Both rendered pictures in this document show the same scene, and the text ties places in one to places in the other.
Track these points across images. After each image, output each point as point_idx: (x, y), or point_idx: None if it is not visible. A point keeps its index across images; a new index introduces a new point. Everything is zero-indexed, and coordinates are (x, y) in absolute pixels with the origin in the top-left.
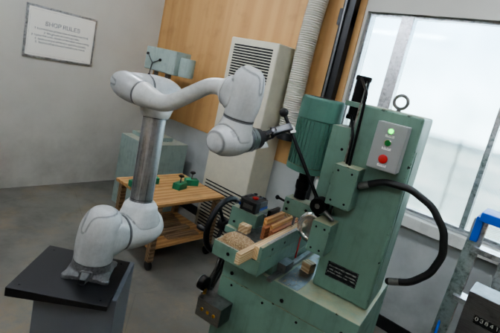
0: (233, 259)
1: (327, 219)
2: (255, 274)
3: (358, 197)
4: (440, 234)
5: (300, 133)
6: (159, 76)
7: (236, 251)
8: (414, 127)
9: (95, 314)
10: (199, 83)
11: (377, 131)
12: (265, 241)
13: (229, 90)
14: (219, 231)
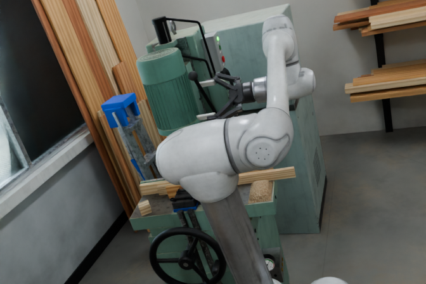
0: (276, 195)
1: None
2: (277, 184)
3: None
4: (231, 83)
5: (186, 90)
6: (209, 120)
7: (274, 186)
8: (204, 33)
9: None
10: (283, 54)
11: (216, 44)
12: None
13: (295, 38)
14: (195, 265)
